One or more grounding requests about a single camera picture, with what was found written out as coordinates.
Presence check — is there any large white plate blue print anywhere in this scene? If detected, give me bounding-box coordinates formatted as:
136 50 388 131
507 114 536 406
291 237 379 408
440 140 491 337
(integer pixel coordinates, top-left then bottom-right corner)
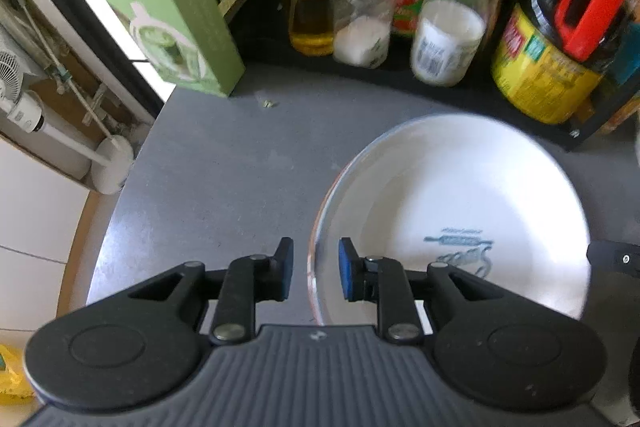
319 114 594 328

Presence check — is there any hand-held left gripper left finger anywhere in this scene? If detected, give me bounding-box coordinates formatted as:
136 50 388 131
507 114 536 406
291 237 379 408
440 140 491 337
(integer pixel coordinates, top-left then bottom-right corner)
127 236 297 347

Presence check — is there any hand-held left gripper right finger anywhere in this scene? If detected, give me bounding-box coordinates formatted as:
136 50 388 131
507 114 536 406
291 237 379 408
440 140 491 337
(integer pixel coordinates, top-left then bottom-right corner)
336 236 507 345

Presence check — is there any black window frame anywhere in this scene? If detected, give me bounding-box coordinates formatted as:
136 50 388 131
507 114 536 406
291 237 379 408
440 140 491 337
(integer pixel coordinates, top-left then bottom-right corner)
0 0 168 120

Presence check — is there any white bottle with white cap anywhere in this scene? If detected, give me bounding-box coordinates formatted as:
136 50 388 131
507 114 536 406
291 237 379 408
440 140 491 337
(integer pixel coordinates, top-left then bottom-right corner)
410 0 502 88

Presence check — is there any green cardboard box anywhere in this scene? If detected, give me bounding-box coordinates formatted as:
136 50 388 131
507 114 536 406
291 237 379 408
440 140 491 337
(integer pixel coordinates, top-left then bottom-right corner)
87 0 246 98

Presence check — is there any white standing fan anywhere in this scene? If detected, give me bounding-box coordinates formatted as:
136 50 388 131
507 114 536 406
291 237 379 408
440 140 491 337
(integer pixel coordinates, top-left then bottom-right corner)
0 49 136 196

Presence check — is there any soy sauce bottle red handle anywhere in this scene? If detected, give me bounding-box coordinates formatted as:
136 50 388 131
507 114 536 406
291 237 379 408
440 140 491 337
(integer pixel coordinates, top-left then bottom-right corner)
490 0 640 126

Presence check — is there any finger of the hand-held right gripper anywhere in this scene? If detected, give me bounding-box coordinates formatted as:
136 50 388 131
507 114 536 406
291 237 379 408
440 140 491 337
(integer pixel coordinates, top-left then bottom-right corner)
586 240 640 279

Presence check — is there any clear salt jar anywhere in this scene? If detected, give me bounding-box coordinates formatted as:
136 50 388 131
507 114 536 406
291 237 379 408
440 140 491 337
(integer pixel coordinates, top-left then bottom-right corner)
332 0 395 70

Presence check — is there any black kitchen rack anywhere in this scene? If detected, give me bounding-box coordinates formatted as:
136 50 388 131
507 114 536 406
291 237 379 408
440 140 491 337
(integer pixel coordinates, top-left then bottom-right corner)
232 0 640 152

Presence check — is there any yellow plastic bag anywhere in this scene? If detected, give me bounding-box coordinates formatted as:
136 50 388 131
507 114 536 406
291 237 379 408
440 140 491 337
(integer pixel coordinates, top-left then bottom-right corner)
0 344 37 401

